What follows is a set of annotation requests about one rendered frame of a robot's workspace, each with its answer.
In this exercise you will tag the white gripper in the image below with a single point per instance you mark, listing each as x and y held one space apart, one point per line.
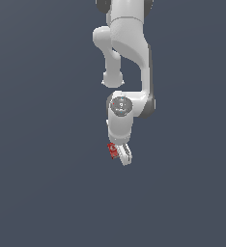
126 154

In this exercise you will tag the small red block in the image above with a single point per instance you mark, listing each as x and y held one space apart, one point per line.
112 150

